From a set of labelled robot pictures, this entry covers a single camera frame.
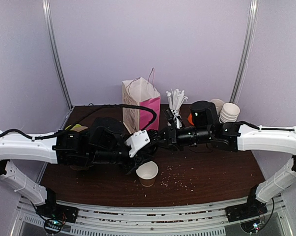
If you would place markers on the beige ceramic mug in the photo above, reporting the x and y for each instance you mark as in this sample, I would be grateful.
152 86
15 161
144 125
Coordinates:
218 104

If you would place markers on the aluminium frame post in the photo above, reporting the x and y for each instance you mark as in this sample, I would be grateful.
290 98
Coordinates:
56 58
247 46

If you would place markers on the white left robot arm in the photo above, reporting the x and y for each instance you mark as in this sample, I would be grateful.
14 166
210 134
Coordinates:
16 145

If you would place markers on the single brown paper cup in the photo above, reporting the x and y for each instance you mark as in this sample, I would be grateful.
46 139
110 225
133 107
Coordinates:
147 173

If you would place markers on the glass jar of straws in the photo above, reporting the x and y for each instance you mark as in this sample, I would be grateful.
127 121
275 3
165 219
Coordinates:
175 99

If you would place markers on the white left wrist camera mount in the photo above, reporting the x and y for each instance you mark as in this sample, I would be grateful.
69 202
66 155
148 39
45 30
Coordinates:
137 141

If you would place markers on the stack of cardboard cup carriers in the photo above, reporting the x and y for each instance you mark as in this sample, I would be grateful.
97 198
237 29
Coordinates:
81 159

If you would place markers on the left aluminium frame post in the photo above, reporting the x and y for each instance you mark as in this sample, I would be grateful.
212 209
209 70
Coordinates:
56 58

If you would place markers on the pink and white paper bag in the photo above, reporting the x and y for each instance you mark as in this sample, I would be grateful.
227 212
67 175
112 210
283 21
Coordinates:
141 92

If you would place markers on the orange bowl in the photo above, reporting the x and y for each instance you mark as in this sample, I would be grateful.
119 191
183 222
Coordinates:
190 119

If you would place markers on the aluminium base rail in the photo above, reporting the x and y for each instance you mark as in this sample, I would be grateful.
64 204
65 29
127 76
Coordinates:
194 220

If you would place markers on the stack of paper cups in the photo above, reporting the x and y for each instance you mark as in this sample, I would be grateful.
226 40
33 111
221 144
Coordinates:
229 113

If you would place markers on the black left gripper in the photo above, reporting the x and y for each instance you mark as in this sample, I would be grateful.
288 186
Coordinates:
139 160

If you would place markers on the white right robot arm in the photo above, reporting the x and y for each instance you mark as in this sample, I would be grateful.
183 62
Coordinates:
252 137

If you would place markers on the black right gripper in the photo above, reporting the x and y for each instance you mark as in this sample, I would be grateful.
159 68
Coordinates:
172 137

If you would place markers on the lime green bowl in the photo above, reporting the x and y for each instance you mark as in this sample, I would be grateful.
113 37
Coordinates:
70 127

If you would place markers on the right aluminium frame post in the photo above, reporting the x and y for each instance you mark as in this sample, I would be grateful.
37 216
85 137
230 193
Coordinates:
247 46

